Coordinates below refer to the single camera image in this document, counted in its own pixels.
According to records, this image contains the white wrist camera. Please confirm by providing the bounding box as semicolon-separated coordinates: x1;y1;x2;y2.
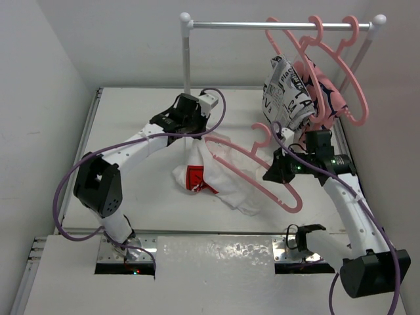
198;93;219;118
280;127;295;148

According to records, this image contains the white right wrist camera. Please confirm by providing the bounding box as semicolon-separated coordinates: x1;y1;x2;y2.
280;127;295;148

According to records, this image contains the aluminium table edge rail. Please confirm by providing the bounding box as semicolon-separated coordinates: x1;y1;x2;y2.
9;87;104;314

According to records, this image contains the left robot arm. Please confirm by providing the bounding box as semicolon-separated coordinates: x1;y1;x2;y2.
73;93;219;243

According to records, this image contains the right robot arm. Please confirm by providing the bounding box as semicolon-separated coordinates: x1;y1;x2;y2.
263;130;411;298

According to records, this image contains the newspaper print shirt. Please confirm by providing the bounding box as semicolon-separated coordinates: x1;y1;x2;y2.
262;54;316;133

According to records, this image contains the white t shirt red print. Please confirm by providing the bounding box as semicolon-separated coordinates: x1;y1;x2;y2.
173;140;270;216

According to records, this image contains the empty pink hanger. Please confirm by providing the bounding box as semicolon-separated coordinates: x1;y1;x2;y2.
318;15;369;127

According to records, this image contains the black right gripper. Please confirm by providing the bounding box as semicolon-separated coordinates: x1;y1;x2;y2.
263;145;314;184

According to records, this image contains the pink hanger with newspaper shirt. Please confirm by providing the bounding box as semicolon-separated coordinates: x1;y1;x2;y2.
264;16;326;124

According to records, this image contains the white clothes rack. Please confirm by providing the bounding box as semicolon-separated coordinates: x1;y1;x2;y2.
179;12;387;94

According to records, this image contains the pink patterned shirt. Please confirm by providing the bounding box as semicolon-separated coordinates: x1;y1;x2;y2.
293;60;347;133

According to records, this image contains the metal base plate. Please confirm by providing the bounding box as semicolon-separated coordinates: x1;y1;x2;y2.
96;234;329;274

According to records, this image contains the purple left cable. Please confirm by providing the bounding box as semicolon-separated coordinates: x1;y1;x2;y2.
52;87;228;242

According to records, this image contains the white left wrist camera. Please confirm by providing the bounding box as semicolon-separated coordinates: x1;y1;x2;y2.
198;93;219;118

